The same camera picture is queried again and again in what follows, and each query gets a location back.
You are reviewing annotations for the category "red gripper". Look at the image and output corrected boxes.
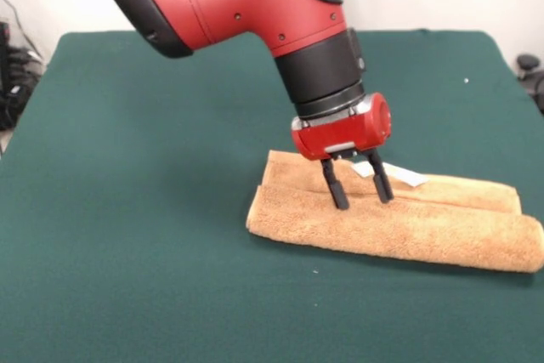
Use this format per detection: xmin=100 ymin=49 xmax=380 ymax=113
xmin=290 ymin=93 xmax=396 ymax=212

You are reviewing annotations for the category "tan terry towel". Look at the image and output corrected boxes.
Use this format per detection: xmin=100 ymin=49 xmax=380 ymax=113
xmin=246 ymin=149 xmax=544 ymax=274

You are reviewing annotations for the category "dark grey stand base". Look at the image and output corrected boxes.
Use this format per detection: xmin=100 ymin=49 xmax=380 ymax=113
xmin=515 ymin=53 xmax=544 ymax=116
xmin=0 ymin=20 xmax=46 ymax=133

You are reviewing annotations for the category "dark green table cloth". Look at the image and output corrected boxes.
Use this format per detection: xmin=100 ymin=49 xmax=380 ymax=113
xmin=0 ymin=30 xmax=544 ymax=363

